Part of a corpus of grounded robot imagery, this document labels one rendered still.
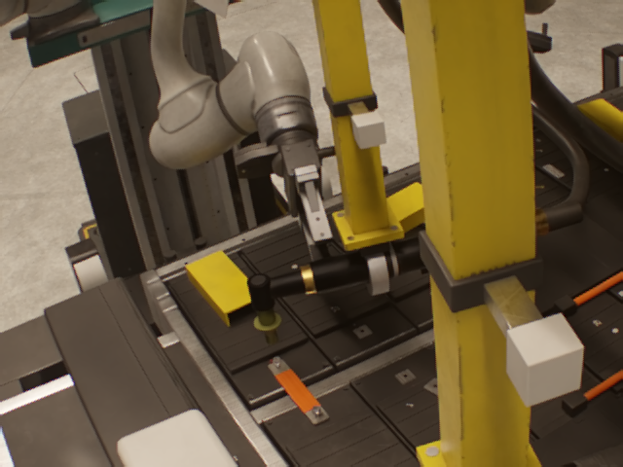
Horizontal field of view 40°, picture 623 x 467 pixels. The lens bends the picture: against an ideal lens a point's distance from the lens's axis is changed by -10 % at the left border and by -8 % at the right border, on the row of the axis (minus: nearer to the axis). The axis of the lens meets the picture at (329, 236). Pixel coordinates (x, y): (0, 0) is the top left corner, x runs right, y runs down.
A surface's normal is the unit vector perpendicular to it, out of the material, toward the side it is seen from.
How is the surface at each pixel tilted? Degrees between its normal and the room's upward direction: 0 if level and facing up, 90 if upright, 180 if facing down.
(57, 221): 0
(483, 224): 90
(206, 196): 90
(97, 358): 0
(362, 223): 90
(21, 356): 0
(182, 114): 63
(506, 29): 90
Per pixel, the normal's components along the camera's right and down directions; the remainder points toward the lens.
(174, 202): 0.37, 0.48
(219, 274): -0.13, -0.82
